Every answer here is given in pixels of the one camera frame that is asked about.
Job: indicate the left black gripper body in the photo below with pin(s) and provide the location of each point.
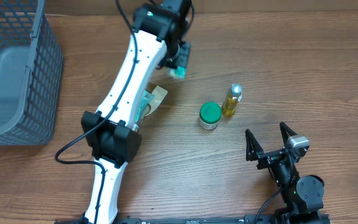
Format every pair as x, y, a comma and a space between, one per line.
170, 60

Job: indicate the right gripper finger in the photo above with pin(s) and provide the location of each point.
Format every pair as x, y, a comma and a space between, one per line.
286, 132
253, 148

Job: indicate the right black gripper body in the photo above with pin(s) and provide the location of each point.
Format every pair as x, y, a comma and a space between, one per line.
269, 159

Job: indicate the yellow dish soap bottle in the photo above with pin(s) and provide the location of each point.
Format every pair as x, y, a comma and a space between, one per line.
233, 97

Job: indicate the green lid jar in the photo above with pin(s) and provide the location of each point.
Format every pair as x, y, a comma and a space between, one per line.
209, 115

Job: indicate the teal white tissue pack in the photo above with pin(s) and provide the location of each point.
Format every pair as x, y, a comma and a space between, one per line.
177, 73

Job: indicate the brown white snack wrapper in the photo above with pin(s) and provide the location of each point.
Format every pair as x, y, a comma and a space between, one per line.
160, 93

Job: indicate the teal snack packet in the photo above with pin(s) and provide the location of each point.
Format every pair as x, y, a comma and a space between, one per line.
145, 100

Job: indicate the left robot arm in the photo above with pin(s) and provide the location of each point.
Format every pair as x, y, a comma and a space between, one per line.
156, 41

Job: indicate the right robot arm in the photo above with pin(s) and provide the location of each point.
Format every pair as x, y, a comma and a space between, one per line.
302, 196

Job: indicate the grey plastic mesh basket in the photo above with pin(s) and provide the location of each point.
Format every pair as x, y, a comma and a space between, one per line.
31, 67

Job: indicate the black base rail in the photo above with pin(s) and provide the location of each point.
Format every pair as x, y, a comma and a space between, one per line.
185, 221

